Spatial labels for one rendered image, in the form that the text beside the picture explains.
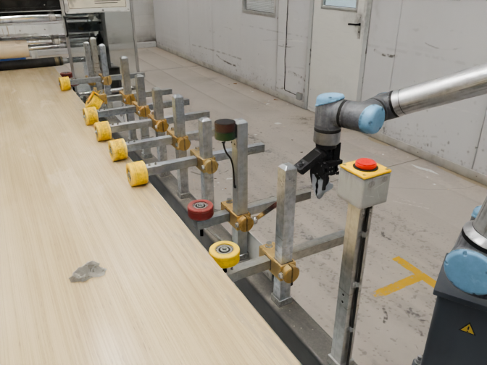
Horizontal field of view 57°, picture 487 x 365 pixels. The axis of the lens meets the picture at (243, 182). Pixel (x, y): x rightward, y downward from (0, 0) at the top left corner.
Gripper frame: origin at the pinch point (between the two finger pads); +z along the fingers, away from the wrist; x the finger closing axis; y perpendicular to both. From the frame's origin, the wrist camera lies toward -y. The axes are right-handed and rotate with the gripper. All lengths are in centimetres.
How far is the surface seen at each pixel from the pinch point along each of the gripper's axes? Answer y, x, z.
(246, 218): -33.9, -8.2, -4.4
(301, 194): -8.3, -1.4, -3.3
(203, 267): -57, -29, -7
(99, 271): -80, -19, -8
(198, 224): -46.9, -1.6, -2.6
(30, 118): -82, 124, -8
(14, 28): -74, 250, -37
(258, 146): -10.9, 23.5, -13.1
